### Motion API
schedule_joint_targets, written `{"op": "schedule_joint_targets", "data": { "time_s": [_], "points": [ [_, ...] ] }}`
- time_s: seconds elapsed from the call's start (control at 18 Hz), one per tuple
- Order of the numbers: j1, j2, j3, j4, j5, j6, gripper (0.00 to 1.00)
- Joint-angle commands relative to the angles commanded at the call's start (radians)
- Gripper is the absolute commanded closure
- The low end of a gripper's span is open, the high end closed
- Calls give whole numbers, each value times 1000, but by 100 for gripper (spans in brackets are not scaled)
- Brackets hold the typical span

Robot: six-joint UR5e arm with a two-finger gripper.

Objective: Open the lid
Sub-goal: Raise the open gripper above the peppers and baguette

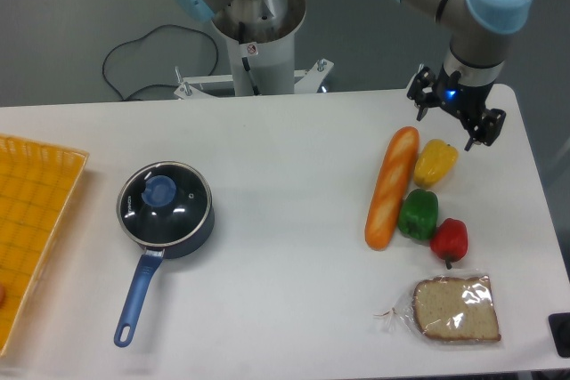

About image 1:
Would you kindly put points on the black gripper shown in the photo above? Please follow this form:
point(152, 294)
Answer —
point(466, 103)

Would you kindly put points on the glass lid with blue knob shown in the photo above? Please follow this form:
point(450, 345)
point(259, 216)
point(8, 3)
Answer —
point(165, 183)

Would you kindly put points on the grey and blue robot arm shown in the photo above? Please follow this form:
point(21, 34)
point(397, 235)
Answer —
point(482, 31)

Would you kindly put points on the yellow bell pepper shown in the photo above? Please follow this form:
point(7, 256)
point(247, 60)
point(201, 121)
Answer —
point(435, 161)

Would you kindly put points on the toy baguette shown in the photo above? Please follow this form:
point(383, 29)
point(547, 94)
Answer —
point(392, 183)

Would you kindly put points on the green bell pepper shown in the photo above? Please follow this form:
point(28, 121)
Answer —
point(418, 215)

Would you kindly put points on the red bell pepper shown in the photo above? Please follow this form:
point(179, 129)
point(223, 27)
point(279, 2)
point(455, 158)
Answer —
point(450, 243)

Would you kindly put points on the bagged bread slice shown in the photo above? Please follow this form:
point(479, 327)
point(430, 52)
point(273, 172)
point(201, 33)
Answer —
point(449, 310)

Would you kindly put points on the black device at table edge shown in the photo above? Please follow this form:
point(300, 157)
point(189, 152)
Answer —
point(560, 331)

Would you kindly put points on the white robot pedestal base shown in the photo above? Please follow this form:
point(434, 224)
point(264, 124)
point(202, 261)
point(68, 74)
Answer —
point(260, 41)

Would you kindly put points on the blue saucepan with handle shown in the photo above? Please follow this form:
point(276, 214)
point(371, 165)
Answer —
point(147, 282)

